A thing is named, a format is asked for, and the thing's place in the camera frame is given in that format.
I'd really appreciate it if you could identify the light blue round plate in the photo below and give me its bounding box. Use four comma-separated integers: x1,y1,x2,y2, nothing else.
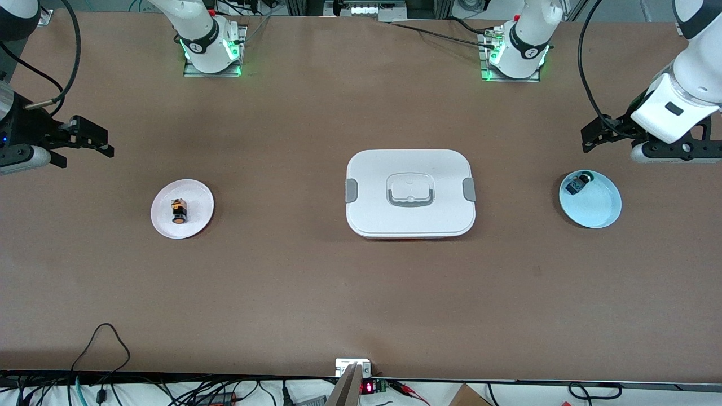
558,169,623,230

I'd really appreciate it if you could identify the pink round plate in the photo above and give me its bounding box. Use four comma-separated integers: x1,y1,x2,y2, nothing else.
151,179,215,240

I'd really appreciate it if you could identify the white lit device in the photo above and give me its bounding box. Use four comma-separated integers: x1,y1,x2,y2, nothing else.
350,3,408,15

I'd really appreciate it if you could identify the brown cardboard piece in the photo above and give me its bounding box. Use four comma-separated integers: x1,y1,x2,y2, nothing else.
448,383,495,406

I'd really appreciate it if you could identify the red black clip lead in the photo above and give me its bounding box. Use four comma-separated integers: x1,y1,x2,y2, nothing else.
389,381,430,404

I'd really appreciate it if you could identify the grey aluminium bar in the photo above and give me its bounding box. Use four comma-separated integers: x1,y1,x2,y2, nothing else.
324,364,364,406

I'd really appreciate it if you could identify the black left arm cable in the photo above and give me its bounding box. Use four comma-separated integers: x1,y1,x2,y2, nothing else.
578,0,644,142

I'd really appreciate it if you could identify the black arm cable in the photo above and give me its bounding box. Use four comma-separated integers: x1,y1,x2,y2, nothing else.
578,0,644,142
0,0,81,116

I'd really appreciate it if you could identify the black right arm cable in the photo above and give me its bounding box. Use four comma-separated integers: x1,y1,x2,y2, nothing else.
0,0,81,116

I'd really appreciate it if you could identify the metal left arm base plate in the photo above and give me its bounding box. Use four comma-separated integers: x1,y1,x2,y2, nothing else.
478,31,542,83

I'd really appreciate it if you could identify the black looped cable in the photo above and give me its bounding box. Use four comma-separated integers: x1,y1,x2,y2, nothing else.
71,323,131,390

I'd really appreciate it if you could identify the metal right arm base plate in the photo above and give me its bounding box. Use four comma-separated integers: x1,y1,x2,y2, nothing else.
183,25,248,78

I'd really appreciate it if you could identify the black cable across table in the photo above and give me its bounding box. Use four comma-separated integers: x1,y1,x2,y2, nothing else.
388,20,503,51

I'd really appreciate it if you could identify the aluminium frame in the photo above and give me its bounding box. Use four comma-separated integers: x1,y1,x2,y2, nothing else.
285,0,455,22

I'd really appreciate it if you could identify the white lunch box grey handle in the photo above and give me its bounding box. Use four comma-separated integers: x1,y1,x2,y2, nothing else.
345,149,477,240

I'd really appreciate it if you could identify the black flat coiled cable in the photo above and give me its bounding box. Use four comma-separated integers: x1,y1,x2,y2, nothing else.
567,382,624,400

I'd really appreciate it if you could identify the silver metal bracket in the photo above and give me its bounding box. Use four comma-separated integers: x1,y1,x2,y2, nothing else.
335,359,373,378

